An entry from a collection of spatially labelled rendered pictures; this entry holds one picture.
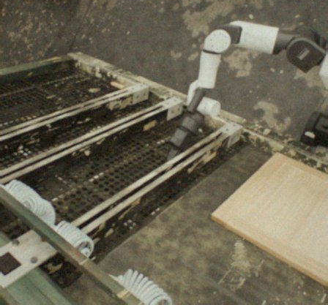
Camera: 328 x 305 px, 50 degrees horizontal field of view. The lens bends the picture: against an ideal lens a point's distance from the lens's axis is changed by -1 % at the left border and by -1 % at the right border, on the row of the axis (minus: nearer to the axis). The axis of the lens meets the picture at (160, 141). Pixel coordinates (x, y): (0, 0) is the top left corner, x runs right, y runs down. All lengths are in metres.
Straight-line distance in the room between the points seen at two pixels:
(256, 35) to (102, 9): 2.67
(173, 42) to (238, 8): 0.60
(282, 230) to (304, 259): 0.12
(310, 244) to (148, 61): 2.33
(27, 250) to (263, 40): 0.97
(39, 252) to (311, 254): 0.78
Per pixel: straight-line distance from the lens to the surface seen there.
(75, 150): 1.32
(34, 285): 0.87
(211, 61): 1.34
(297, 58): 1.29
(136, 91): 1.84
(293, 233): 1.24
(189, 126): 1.34
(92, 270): 0.68
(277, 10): 3.07
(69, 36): 3.86
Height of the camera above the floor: 2.47
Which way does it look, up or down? 61 degrees down
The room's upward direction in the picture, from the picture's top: 55 degrees counter-clockwise
